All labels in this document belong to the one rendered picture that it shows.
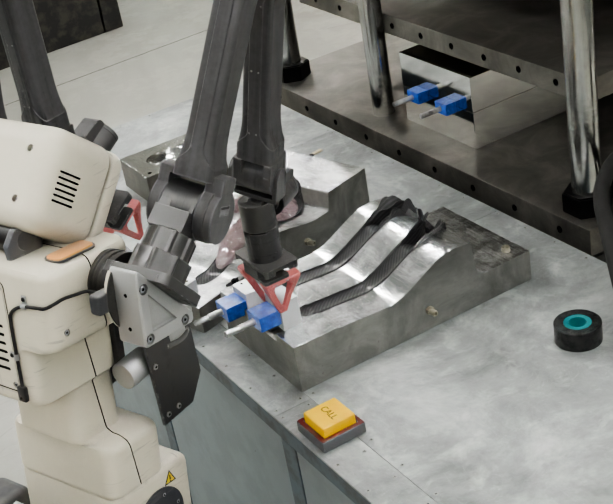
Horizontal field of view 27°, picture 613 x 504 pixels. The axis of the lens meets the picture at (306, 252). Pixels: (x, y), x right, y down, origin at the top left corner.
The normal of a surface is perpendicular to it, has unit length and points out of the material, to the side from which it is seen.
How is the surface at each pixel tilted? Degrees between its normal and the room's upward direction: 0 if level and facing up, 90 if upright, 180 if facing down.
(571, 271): 0
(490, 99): 90
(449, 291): 90
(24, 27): 90
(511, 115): 90
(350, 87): 0
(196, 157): 68
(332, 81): 0
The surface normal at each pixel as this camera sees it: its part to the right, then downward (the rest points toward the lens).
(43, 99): 0.76, 0.11
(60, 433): -0.59, 0.35
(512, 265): 0.52, 0.34
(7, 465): -0.16, -0.87
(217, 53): -0.36, 0.15
